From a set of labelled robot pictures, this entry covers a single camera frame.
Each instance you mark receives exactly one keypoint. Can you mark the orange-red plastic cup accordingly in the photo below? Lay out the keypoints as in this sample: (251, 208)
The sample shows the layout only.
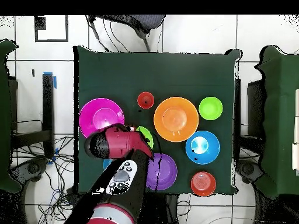
(142, 98)

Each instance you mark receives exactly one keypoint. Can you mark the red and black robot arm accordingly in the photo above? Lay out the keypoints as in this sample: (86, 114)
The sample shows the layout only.
(116, 142)

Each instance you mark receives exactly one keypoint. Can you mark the medium green bowl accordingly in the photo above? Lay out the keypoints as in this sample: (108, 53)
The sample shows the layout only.
(146, 135)

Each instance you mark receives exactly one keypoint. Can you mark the large orange bowl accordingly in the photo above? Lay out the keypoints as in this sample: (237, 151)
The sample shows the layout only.
(175, 119)

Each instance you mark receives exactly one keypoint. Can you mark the dark green tablecloth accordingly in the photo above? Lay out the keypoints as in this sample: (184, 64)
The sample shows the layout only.
(151, 74)

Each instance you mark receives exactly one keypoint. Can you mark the purple bowl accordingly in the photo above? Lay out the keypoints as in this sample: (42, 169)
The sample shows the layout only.
(165, 172)

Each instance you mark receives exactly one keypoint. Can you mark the large pink bowl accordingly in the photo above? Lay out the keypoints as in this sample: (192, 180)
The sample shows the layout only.
(98, 112)

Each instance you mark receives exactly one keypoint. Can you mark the small blue bowl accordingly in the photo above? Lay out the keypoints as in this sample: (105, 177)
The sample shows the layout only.
(107, 163)

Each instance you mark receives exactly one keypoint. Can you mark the small green bowl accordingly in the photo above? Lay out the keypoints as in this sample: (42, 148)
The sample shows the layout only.
(210, 108)

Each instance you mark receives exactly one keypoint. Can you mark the large blue bowl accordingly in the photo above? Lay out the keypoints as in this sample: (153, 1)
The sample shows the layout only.
(210, 151)

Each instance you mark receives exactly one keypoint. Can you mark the small orange bowl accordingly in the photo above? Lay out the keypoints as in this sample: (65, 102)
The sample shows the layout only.
(203, 184)

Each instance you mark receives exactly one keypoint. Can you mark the grey mesh office chair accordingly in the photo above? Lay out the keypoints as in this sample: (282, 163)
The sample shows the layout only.
(149, 21)

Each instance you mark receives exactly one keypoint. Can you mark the black metal stand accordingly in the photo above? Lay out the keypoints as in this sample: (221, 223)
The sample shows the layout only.
(254, 105)
(48, 105)

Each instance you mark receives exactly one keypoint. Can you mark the blue floor tape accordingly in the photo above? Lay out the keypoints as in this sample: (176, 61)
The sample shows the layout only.
(55, 81)

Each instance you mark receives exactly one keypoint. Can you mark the green cloth side table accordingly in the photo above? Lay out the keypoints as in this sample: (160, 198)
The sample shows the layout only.
(280, 116)
(4, 116)

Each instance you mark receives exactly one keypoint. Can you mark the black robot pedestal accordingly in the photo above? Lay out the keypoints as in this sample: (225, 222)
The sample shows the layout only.
(161, 210)

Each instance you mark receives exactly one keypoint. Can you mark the black square floor frame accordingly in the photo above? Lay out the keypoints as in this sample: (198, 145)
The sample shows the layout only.
(51, 40)

